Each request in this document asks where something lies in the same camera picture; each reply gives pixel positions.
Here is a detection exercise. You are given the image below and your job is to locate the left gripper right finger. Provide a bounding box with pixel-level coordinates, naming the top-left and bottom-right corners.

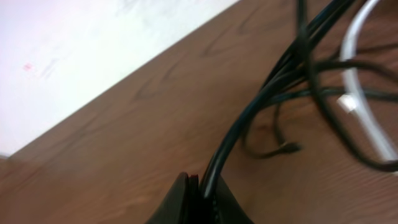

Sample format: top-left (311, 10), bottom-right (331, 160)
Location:
top-left (212, 177), bottom-right (254, 224)

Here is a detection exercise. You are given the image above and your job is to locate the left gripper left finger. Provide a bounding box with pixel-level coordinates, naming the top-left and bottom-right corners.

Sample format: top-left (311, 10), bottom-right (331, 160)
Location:
top-left (146, 172), bottom-right (199, 224)

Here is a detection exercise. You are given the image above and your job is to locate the thin black cable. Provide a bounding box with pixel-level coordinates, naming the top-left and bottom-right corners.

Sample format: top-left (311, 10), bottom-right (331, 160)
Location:
top-left (241, 0), bottom-right (398, 172)

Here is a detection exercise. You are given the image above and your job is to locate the white USB cable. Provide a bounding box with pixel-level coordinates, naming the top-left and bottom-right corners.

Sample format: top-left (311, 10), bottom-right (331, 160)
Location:
top-left (336, 0), bottom-right (398, 162)

